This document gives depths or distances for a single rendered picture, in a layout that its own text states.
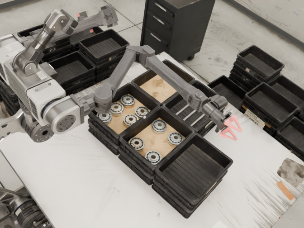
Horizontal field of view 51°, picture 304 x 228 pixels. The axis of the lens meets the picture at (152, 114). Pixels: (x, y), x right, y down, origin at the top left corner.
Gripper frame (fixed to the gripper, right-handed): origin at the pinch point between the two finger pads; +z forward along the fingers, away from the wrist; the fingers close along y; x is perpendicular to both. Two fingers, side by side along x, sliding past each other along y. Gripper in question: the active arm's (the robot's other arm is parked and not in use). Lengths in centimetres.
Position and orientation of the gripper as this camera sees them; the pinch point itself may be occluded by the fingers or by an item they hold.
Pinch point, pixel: (237, 134)
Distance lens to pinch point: 145.4
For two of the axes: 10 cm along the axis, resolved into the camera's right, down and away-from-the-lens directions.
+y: -1.2, 6.5, 7.5
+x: -7.5, 4.3, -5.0
